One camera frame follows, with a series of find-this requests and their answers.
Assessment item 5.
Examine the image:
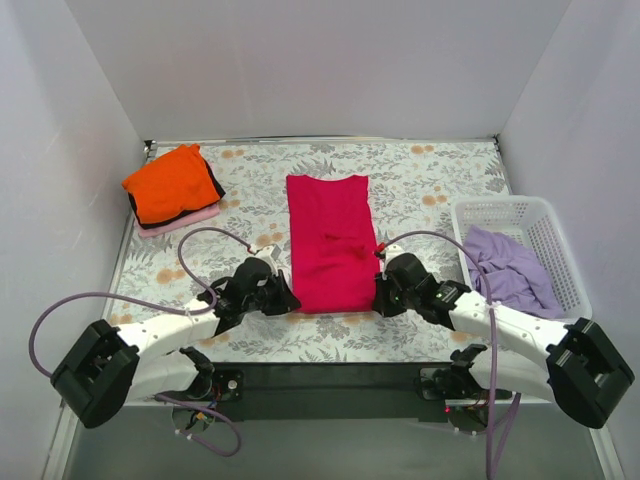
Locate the magenta t shirt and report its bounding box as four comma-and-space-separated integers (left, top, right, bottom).
286, 175, 380, 314

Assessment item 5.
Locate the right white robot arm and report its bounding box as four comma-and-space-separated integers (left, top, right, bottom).
373, 248, 635, 429

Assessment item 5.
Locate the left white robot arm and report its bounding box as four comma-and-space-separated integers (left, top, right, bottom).
50, 257, 301, 428

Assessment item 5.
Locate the folded pink t shirt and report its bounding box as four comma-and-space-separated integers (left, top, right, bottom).
137, 159, 221, 239

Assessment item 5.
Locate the floral table mat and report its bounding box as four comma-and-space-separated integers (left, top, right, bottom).
106, 140, 510, 362

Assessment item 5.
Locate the folded black t shirt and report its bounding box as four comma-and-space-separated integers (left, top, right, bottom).
128, 158, 227, 226

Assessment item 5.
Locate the lavender t shirt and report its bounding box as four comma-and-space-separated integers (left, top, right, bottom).
463, 226, 564, 319

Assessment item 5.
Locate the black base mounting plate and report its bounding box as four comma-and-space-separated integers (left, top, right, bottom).
154, 359, 516, 426

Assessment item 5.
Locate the folded orange t shirt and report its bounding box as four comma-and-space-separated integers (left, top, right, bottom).
121, 144, 219, 224

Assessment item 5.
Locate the white plastic basket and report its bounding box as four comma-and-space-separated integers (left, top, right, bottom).
451, 195, 592, 319

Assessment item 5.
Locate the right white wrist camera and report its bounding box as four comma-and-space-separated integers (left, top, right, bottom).
374, 242, 397, 263

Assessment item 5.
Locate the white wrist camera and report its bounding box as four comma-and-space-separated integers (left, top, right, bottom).
249, 244, 281, 275
374, 242, 397, 263

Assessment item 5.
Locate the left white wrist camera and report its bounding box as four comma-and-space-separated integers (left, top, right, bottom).
249, 244, 281, 275

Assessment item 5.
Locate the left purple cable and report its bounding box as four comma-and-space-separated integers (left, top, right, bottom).
28, 227, 256, 457

